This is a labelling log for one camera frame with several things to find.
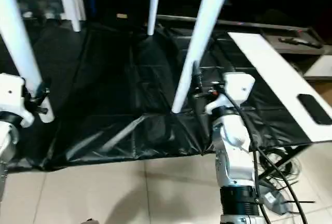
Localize black plastic mat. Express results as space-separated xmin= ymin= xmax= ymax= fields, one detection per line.
xmin=0 ymin=22 xmax=332 ymax=172

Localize white paper sheet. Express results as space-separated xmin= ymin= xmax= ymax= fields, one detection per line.
xmin=228 ymin=32 xmax=332 ymax=143

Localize small bottles behind glass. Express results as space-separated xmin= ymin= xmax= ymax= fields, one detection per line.
xmin=21 ymin=7 xmax=60 ymax=20

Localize brown wooden desk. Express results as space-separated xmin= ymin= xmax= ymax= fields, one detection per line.
xmin=259 ymin=27 xmax=332 ymax=56

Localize dark elongated device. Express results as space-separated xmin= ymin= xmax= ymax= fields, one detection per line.
xmin=278 ymin=36 xmax=322 ymax=48

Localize black flat phone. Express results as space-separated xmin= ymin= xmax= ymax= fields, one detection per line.
xmin=297 ymin=94 xmax=332 ymax=126

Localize white low side cabinet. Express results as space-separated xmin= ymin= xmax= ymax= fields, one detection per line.
xmin=303 ymin=55 xmax=332 ymax=79

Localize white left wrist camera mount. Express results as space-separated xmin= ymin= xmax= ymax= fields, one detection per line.
xmin=0 ymin=74 xmax=34 ymax=127

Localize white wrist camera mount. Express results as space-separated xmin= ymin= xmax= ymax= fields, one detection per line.
xmin=205 ymin=72 xmax=256 ymax=116
xmin=0 ymin=74 xmax=34 ymax=127

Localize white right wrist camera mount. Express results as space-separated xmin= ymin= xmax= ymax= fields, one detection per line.
xmin=205 ymin=72 xmax=256 ymax=116

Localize dark metal rail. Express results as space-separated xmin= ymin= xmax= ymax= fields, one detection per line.
xmin=156 ymin=16 xmax=312 ymax=30

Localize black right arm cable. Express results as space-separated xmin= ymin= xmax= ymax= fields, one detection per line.
xmin=220 ymin=94 xmax=307 ymax=224

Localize black floor cables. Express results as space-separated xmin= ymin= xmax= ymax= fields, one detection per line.
xmin=254 ymin=146 xmax=317 ymax=217

